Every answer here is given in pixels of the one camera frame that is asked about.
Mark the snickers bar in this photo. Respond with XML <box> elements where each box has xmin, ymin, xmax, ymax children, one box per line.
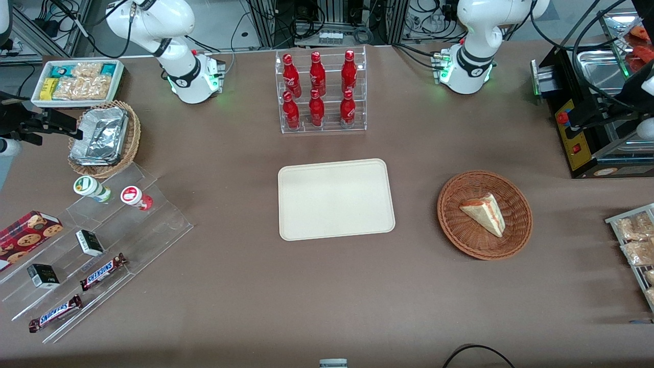
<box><xmin>80</xmin><ymin>253</ymin><xmax>128</xmax><ymax>292</ymax></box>
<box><xmin>28</xmin><ymin>294</ymin><xmax>83</xmax><ymax>333</ymax></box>

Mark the clear acrylic bottle rack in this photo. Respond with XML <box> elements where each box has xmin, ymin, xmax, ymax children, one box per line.
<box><xmin>275</xmin><ymin>45</ymin><xmax>367</xmax><ymax>134</ymax></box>

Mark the large clear cracker bag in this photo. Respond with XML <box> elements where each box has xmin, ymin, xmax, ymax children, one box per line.
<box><xmin>54</xmin><ymin>76</ymin><xmax>111</xmax><ymax>101</ymax></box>

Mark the red cookie box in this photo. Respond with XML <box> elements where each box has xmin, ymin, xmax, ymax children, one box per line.
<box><xmin>0</xmin><ymin>210</ymin><xmax>64</xmax><ymax>271</ymax></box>

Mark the small black box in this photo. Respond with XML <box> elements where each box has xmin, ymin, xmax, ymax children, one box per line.
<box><xmin>76</xmin><ymin>229</ymin><xmax>105</xmax><ymax>257</ymax></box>
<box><xmin>27</xmin><ymin>264</ymin><xmax>60</xmax><ymax>289</ymax></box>

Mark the red cola bottle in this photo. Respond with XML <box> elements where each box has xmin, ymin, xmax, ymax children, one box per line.
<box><xmin>283</xmin><ymin>53</ymin><xmax>302</xmax><ymax>98</ymax></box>
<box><xmin>283</xmin><ymin>91</ymin><xmax>301</xmax><ymax>130</ymax></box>
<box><xmin>309</xmin><ymin>89</ymin><xmax>325</xmax><ymax>127</ymax></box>
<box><xmin>340</xmin><ymin>89</ymin><xmax>356</xmax><ymax>128</ymax></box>
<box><xmin>341</xmin><ymin>50</ymin><xmax>358</xmax><ymax>94</ymax></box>
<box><xmin>309</xmin><ymin>51</ymin><xmax>326</xmax><ymax>97</ymax></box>

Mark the clear snack bag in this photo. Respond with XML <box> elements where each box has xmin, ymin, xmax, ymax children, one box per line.
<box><xmin>615</xmin><ymin>214</ymin><xmax>654</xmax><ymax>241</ymax></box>
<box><xmin>621</xmin><ymin>239</ymin><xmax>654</xmax><ymax>266</ymax></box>

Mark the red lid yogurt cup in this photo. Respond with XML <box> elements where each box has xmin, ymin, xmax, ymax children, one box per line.
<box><xmin>121</xmin><ymin>186</ymin><xmax>154</xmax><ymax>212</ymax></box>

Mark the green lid yogurt cup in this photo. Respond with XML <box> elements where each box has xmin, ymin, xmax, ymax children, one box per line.
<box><xmin>73</xmin><ymin>175</ymin><xmax>112</xmax><ymax>203</ymax></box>

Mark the clear acrylic stepped stand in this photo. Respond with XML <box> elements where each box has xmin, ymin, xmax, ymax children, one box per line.
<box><xmin>0</xmin><ymin>163</ymin><xmax>194</xmax><ymax>344</ymax></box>

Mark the black sealing machine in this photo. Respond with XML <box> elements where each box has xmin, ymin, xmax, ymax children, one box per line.
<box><xmin>531</xmin><ymin>43</ymin><xmax>654</xmax><ymax>179</ymax></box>

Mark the brown wicker basket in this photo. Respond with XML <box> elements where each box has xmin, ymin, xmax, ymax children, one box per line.
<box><xmin>437</xmin><ymin>170</ymin><xmax>533</xmax><ymax>261</ymax></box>

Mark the black floor cable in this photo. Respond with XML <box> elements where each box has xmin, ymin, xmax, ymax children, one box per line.
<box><xmin>442</xmin><ymin>344</ymin><xmax>517</xmax><ymax>368</ymax></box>

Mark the aluminium foil tray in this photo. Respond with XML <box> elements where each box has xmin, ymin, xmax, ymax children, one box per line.
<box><xmin>69</xmin><ymin>107</ymin><xmax>129</xmax><ymax>166</ymax></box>

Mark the beige plastic tray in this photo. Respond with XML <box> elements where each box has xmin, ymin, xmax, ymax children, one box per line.
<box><xmin>277</xmin><ymin>158</ymin><xmax>396</xmax><ymax>241</ymax></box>

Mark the steel tray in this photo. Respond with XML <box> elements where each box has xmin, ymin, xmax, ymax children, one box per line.
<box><xmin>576</xmin><ymin>50</ymin><xmax>632</xmax><ymax>95</ymax></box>

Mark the small clear cracker bag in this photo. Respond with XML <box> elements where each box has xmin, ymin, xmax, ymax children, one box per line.
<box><xmin>72</xmin><ymin>62</ymin><xmax>103</xmax><ymax>78</ymax></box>

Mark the wire rack tray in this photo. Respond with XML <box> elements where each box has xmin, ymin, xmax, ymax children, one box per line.
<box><xmin>605</xmin><ymin>203</ymin><xmax>654</xmax><ymax>312</ymax></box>

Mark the white snack tray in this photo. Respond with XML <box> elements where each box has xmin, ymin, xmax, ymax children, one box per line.
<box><xmin>31</xmin><ymin>59</ymin><xmax>125</xmax><ymax>108</ymax></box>

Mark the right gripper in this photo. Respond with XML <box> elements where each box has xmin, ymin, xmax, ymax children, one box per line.
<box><xmin>0</xmin><ymin>93</ymin><xmax>84</xmax><ymax>145</ymax></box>

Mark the light wicker basket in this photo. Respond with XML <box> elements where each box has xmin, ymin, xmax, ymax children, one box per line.
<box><xmin>67</xmin><ymin>100</ymin><xmax>142</xmax><ymax>179</ymax></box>

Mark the wrapped triangle sandwich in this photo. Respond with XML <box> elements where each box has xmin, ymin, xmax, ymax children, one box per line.
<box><xmin>459</xmin><ymin>193</ymin><xmax>506</xmax><ymax>238</ymax></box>

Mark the red food package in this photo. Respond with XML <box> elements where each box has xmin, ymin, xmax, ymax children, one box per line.
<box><xmin>633</xmin><ymin>45</ymin><xmax>654</xmax><ymax>72</ymax></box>

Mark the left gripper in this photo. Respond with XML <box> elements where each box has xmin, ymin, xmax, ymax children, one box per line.
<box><xmin>567</xmin><ymin>66</ymin><xmax>654</xmax><ymax>131</ymax></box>

